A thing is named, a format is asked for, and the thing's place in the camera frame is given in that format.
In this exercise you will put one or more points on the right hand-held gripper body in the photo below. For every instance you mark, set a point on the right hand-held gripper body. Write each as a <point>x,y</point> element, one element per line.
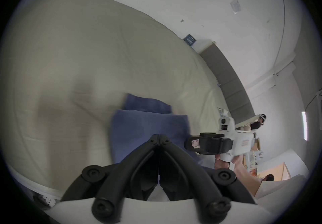
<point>239,142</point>

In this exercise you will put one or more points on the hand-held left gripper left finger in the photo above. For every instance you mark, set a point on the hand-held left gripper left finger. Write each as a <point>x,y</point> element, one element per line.
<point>118,177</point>

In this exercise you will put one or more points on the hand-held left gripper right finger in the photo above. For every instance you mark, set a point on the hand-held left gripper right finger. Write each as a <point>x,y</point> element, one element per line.
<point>201,180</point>

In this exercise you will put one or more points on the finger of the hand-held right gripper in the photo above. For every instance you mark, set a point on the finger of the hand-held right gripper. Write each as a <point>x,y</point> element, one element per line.
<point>201,146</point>
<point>211,135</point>

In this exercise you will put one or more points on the dark blue shirt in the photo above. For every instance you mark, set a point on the dark blue shirt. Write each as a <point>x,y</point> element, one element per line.
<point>148,132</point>

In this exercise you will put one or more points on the person's right forearm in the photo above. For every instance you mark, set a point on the person's right forearm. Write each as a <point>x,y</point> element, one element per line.
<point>249,180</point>

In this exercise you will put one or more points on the person's right hand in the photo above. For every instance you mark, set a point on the person's right hand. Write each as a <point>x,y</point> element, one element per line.
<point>224,165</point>

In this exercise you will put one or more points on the grey padded headboard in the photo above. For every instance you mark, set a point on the grey padded headboard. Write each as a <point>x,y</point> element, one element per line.
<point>230,82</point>

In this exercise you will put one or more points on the person's body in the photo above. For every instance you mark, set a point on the person's body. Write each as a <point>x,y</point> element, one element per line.
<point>276,192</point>

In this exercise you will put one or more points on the bed with beige sheet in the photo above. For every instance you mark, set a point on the bed with beige sheet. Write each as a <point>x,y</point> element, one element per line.
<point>100,67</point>

